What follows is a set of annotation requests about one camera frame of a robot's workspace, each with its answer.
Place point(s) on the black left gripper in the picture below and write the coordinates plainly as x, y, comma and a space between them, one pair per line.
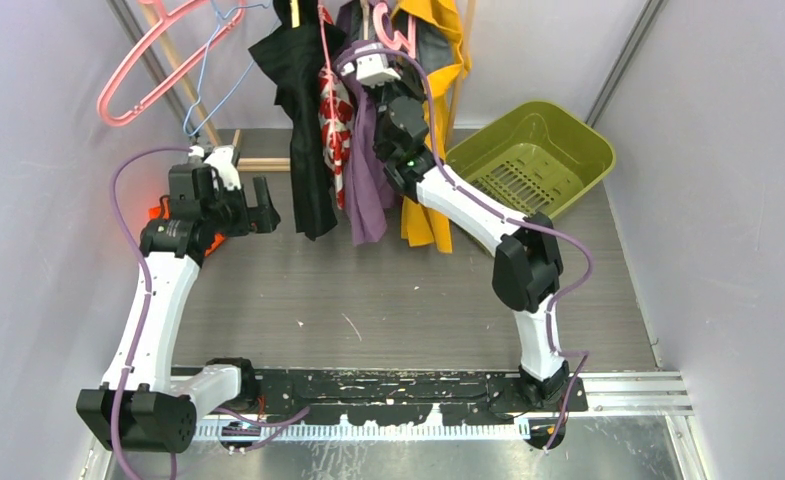
261, 219

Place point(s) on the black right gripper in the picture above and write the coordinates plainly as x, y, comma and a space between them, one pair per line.
409, 83

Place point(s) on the yellow skirt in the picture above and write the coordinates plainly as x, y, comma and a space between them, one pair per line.
440, 52

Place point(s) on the pink plastic hanger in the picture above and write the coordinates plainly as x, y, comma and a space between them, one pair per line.
400, 37

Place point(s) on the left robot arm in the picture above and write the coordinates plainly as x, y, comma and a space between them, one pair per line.
137, 406

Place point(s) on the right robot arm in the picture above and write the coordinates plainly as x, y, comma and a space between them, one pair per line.
527, 262

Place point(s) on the purple skirt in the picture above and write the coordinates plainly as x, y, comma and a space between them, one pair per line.
367, 192

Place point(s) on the black skirt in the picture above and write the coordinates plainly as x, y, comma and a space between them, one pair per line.
291, 57

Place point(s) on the pink empty hanger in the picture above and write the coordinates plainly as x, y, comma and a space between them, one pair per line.
227, 20

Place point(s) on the orange cloth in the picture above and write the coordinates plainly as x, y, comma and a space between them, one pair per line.
162, 211

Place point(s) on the wooden clothes rack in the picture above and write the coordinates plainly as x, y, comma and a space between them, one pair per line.
193, 86

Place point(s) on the red white patterned garment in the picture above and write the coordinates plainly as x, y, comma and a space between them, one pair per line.
336, 116

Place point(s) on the green plastic basket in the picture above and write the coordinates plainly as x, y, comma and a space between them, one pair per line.
536, 158

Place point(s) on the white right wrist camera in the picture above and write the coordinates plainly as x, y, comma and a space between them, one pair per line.
374, 70

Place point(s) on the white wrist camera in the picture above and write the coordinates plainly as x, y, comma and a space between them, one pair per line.
374, 70
223, 159

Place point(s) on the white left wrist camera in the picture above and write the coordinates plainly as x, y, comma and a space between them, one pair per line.
223, 159

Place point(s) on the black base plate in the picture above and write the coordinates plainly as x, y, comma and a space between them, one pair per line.
407, 397

